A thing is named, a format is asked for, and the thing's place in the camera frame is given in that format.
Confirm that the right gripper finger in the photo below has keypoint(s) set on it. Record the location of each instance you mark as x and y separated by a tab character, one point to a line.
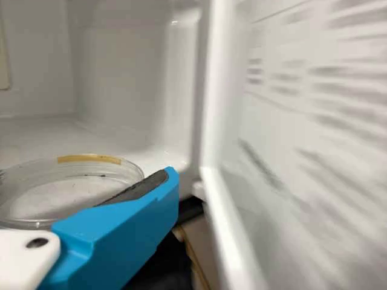
121	235

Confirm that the petri dish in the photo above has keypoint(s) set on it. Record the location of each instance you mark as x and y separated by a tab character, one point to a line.
60	193

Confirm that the white incubator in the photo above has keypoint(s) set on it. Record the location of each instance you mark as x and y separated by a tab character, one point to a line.
121	75

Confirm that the incubator door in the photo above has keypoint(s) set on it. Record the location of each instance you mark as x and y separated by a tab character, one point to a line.
302	151

